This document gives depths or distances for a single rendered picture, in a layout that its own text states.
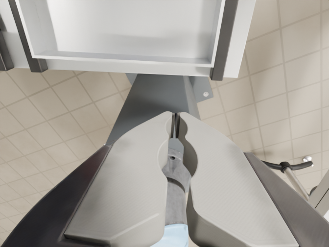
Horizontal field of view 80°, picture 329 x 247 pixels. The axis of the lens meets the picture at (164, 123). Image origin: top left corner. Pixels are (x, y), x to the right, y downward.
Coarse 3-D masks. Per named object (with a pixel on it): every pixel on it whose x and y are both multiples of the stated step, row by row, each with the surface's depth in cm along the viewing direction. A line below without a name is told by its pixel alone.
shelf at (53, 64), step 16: (240, 0) 27; (240, 16) 28; (16, 32) 30; (240, 32) 29; (16, 48) 31; (240, 48) 30; (16, 64) 33; (48, 64) 32; (64, 64) 32; (80, 64) 32; (96, 64) 32; (112, 64) 32; (128, 64) 32; (144, 64) 32; (240, 64) 32
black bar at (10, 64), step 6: (0, 30) 30; (0, 36) 30; (0, 42) 30; (0, 48) 30; (6, 48) 31; (0, 54) 30; (6, 54) 31; (0, 60) 30; (6, 60) 31; (0, 66) 31; (6, 66) 31; (12, 66) 32
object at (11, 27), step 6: (0, 0) 28; (6, 0) 28; (0, 6) 28; (6, 6) 28; (0, 12) 28; (6, 12) 28; (0, 18) 29; (6, 18) 29; (12, 18) 29; (0, 24) 29; (6, 24) 29; (12, 24) 29; (6, 30) 30; (12, 30) 30
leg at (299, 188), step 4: (288, 168) 141; (284, 172) 141; (288, 172) 138; (292, 172) 138; (288, 176) 137; (292, 176) 134; (292, 180) 133; (296, 180) 131; (292, 184) 132; (296, 184) 129; (300, 184) 128; (296, 188) 128; (300, 188) 126; (304, 188) 126; (300, 192) 125; (304, 192) 123; (304, 196) 121; (308, 196) 121
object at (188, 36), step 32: (32, 0) 27; (64, 0) 27; (96, 0) 27; (128, 0) 27; (160, 0) 27; (192, 0) 27; (224, 0) 24; (32, 32) 28; (64, 32) 30; (96, 32) 29; (128, 32) 29; (160, 32) 29; (192, 32) 29; (160, 64) 28; (192, 64) 28
